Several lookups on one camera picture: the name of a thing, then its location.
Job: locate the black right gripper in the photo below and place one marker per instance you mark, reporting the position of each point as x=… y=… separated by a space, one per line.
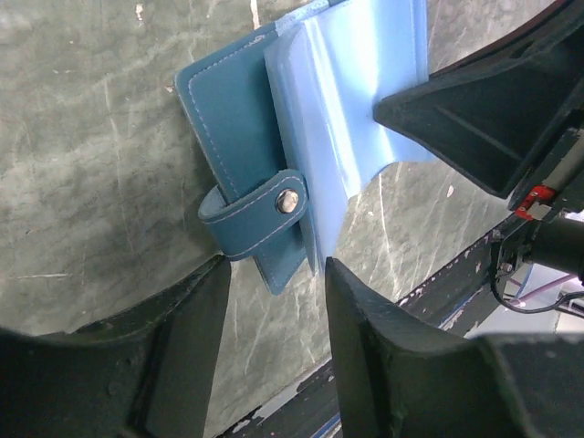
x=490 y=116

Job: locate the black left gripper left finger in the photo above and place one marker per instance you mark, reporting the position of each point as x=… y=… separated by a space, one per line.
x=147 y=371

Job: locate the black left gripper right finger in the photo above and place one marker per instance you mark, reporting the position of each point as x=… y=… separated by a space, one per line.
x=397 y=376

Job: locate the blue card holder wallet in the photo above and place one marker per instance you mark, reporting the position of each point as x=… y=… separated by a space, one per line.
x=284 y=117

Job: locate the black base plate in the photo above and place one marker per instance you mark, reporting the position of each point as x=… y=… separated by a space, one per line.
x=459 y=288

